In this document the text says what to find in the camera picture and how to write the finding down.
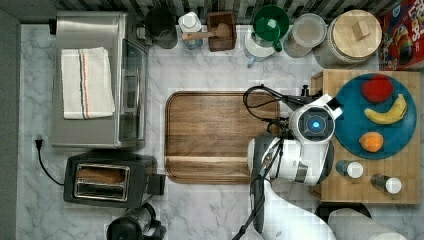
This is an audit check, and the wooden spoon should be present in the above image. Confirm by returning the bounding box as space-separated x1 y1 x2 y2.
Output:
182 23 231 41

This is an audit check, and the red cereal box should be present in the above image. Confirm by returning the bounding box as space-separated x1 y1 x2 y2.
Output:
379 0 424 71

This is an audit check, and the red apple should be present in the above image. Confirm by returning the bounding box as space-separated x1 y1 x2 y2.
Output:
361 74 394 103

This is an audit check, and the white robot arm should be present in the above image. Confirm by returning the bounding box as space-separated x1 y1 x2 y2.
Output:
233 85 342 240

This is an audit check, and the blue salt shaker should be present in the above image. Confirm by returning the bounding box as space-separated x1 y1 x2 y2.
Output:
336 160 364 179

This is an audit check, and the yellow banana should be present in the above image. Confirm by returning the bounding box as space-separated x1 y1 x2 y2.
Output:
364 94 407 125

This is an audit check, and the stainless steel toaster oven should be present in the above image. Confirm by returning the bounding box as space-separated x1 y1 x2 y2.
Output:
50 11 148 149

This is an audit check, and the glass jar with grains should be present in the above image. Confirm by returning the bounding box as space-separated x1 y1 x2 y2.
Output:
283 13 327 58

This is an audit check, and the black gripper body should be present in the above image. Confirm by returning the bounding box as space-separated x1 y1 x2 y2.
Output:
285 85 322 110

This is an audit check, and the dark grey pot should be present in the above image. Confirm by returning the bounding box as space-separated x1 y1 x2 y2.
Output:
145 7 178 49

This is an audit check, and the orange fruit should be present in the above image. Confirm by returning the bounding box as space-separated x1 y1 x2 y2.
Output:
359 132 384 153

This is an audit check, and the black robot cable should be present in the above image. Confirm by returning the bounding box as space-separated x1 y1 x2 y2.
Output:
231 84 314 240

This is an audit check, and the wooden cutting board tray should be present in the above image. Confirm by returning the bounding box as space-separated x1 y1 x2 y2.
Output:
165 91 280 184

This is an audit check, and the brown toast slice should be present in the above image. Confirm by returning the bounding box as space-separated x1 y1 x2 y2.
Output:
76 168 125 184

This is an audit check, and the ceramic canister with wooden lid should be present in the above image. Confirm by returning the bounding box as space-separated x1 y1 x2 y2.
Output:
313 10 382 68

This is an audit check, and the brown wooden utensil box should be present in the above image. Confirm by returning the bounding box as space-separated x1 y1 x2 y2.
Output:
207 11 237 52

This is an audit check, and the black toaster power cord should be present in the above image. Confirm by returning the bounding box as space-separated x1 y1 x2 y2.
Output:
34 134 65 187

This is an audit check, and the black two-slot toaster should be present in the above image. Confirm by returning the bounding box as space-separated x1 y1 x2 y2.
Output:
63 151 166 208

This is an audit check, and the green mug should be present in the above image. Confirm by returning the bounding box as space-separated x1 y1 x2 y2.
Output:
253 5 289 52

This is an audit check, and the white lidded bottle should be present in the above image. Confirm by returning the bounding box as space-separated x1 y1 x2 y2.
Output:
178 12 203 50

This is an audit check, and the blue round plate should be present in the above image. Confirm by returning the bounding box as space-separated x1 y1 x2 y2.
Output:
335 73 417 159

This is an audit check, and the grey pepper shaker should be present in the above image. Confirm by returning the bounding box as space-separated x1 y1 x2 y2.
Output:
370 174 402 194

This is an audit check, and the white striped folded towel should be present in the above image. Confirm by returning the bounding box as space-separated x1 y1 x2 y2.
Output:
60 47 115 120

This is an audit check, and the light blue mug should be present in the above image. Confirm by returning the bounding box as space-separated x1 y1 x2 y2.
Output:
243 27 275 68

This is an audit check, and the black paper towel holder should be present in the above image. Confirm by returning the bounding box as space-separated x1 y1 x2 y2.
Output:
315 202 371 222

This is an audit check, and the white paper towel roll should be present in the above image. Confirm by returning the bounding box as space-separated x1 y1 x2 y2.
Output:
328 208 407 240

